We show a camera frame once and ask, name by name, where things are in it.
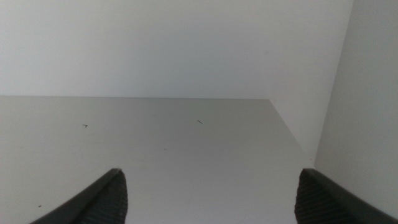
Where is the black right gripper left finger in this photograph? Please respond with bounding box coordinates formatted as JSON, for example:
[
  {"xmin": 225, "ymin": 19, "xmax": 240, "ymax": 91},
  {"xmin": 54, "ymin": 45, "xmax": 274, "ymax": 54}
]
[{"xmin": 29, "ymin": 168, "xmax": 129, "ymax": 224}]

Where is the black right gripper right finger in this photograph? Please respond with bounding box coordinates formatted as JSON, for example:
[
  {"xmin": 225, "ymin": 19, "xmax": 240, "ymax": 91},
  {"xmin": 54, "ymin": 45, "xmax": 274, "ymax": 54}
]
[{"xmin": 294, "ymin": 168, "xmax": 398, "ymax": 224}]

